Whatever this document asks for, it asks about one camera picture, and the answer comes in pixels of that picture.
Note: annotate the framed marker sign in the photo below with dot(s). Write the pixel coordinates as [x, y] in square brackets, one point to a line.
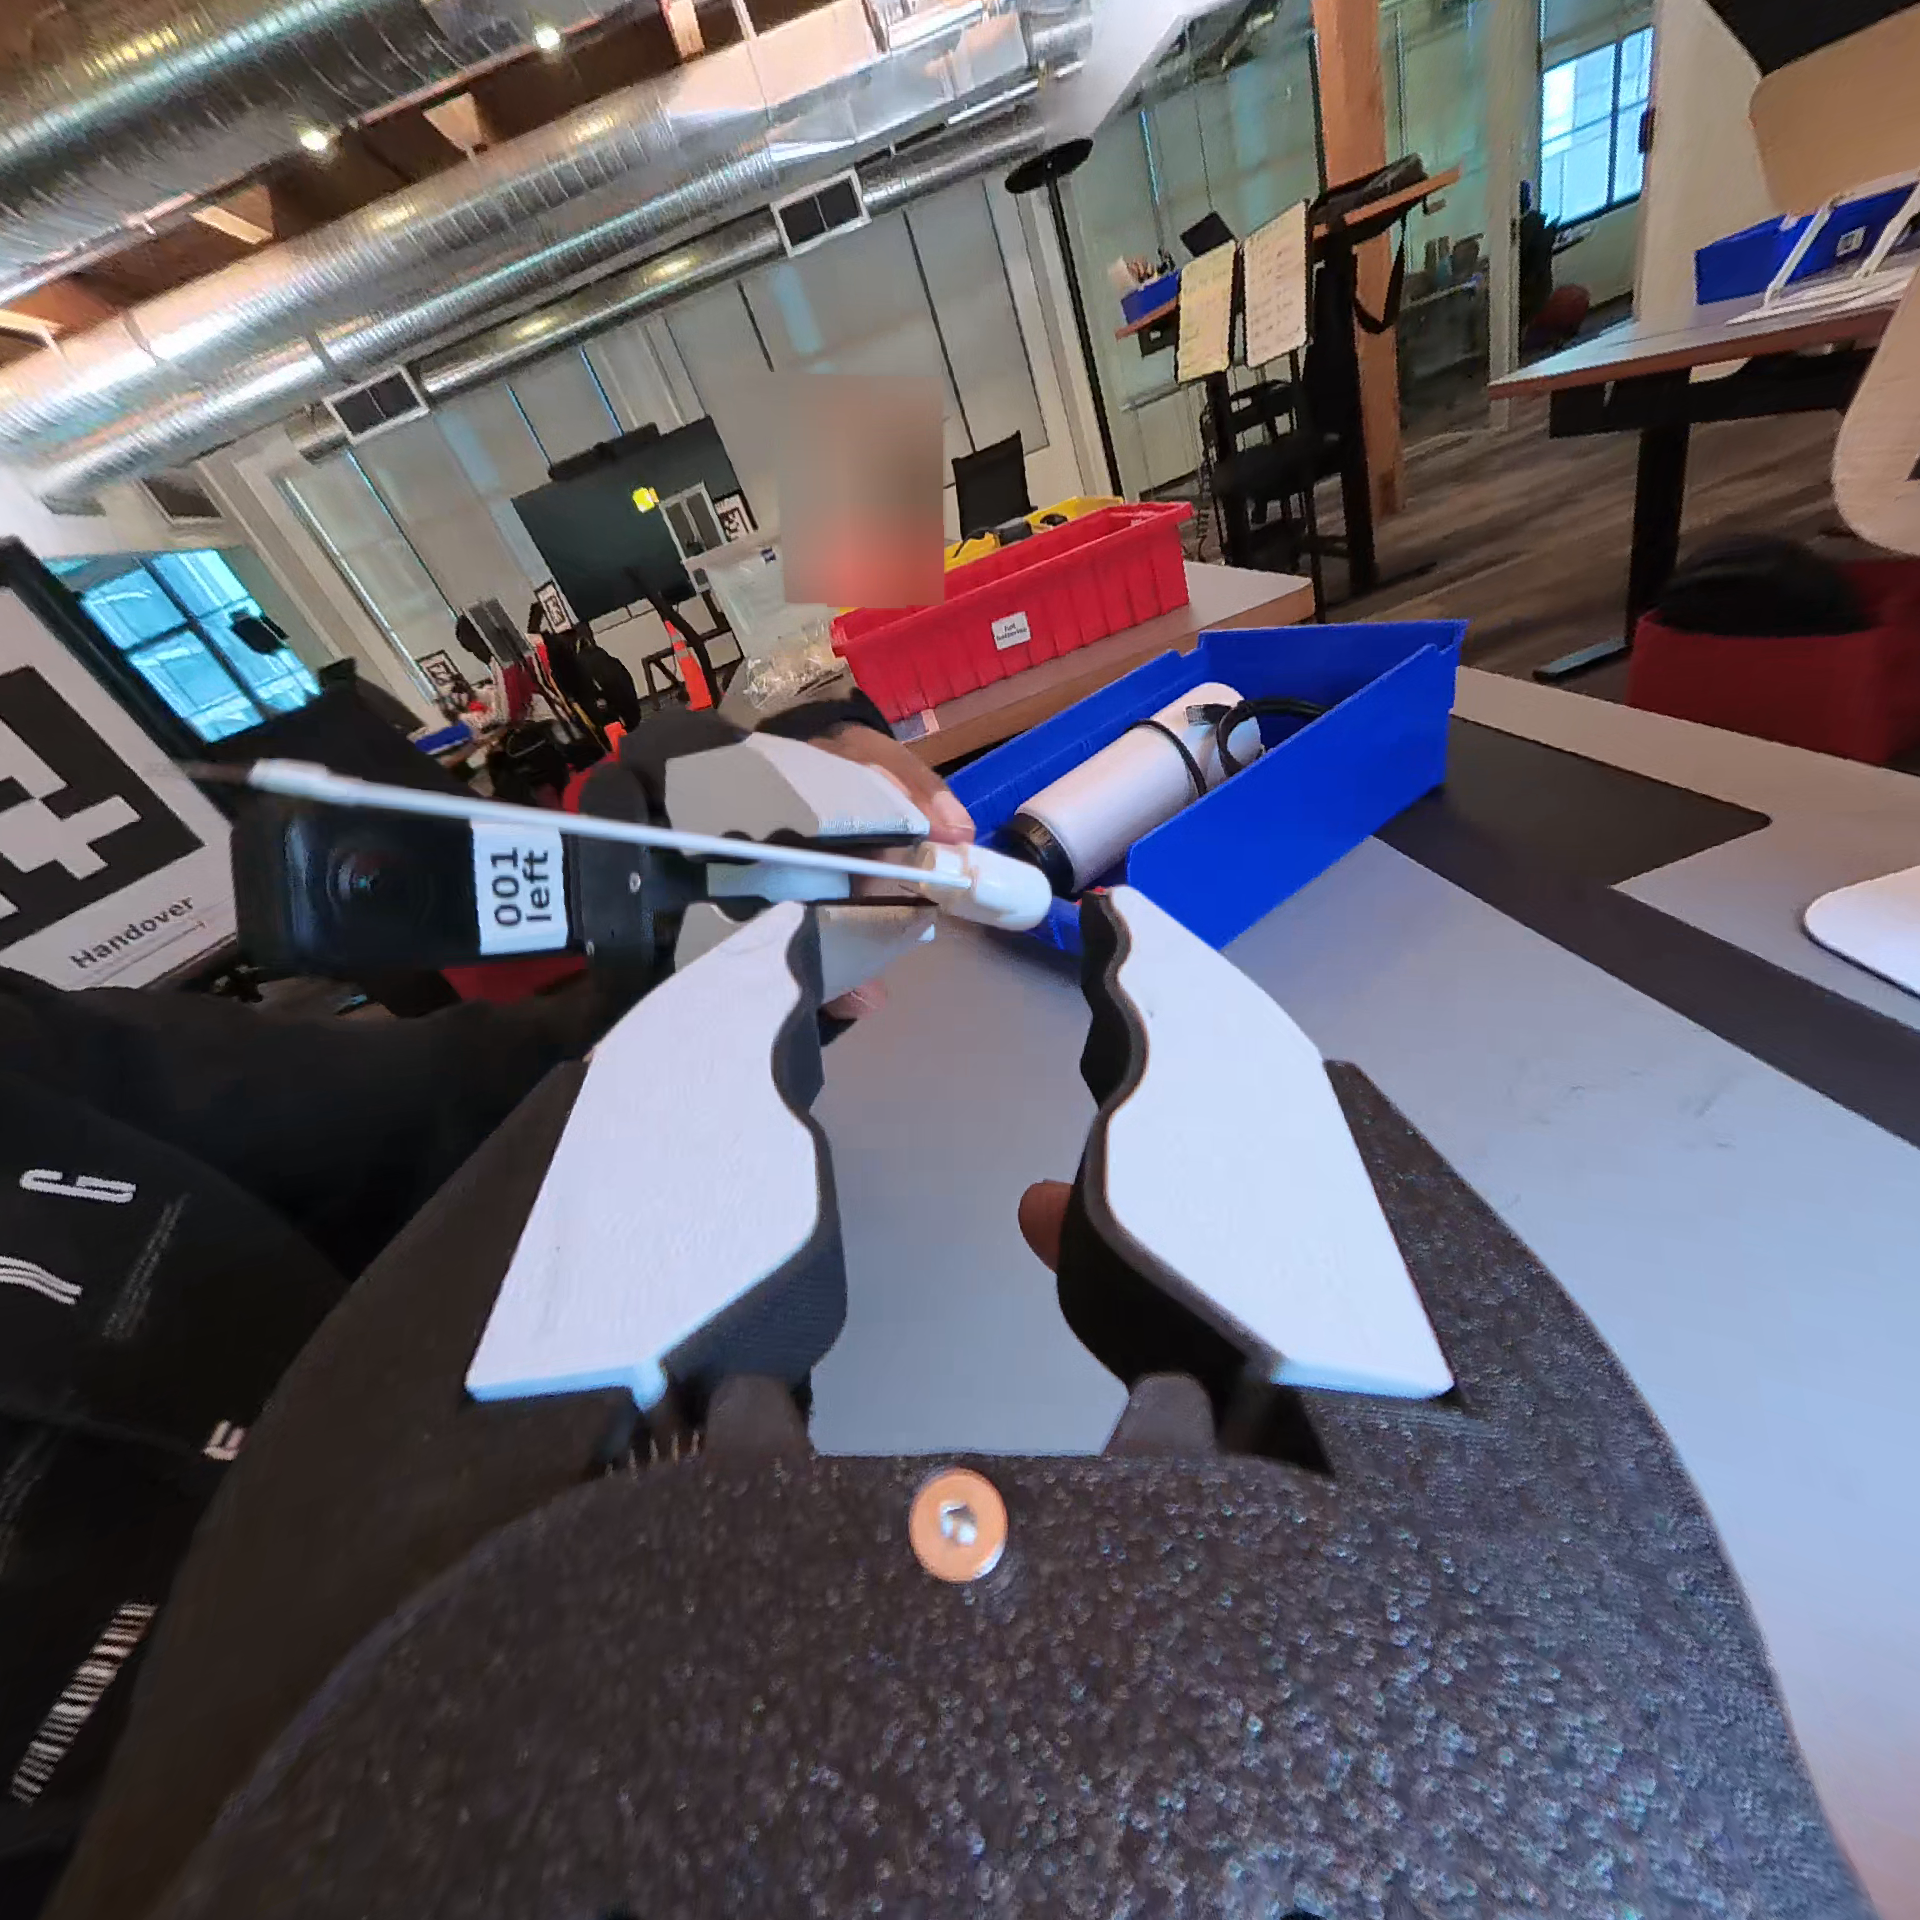
[149, 839]

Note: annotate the person's left forearm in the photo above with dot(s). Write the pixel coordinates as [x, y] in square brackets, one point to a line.
[301, 1095]

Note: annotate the black floor lamp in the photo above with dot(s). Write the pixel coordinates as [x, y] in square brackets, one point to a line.
[1051, 163]

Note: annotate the yellow plastic bin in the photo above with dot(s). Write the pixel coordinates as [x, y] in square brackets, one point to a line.
[1079, 511]

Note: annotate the paper flip chart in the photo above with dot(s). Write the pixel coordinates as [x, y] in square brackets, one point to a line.
[1205, 316]
[1271, 283]

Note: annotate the wooden standing desk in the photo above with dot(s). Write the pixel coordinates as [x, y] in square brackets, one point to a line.
[1396, 192]

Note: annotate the wooden post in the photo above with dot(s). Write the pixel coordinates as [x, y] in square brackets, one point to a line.
[1350, 89]

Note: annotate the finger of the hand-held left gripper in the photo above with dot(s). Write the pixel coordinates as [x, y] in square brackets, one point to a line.
[878, 938]
[796, 786]

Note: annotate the person's left hand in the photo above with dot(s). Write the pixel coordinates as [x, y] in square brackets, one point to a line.
[915, 779]

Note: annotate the red plastic basket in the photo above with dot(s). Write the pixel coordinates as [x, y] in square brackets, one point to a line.
[510, 979]

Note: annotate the black board on white stand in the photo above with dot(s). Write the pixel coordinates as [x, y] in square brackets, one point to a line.
[1875, 931]

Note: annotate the long red ribbed bin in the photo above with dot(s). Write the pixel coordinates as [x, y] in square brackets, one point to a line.
[1051, 599]

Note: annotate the black board with wooden back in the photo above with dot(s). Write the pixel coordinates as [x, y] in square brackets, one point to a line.
[1830, 136]

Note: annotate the orange traffic cone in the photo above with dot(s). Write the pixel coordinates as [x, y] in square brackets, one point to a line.
[693, 674]

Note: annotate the wooden desk with black legs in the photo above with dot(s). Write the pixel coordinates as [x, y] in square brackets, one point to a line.
[1682, 338]

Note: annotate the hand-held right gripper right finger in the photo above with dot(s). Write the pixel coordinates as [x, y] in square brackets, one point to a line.
[1261, 1201]

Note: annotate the white cylinder with black cap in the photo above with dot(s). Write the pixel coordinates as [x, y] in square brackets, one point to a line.
[1125, 779]

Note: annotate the silver ventilation duct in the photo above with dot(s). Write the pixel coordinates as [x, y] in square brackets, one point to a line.
[452, 300]
[226, 89]

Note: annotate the large black display screen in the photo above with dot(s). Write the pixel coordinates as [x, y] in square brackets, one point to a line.
[599, 523]

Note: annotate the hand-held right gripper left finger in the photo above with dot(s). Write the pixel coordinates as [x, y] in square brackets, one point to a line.
[661, 1185]

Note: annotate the blue plastic bin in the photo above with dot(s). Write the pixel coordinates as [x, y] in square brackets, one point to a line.
[1757, 263]
[1307, 810]

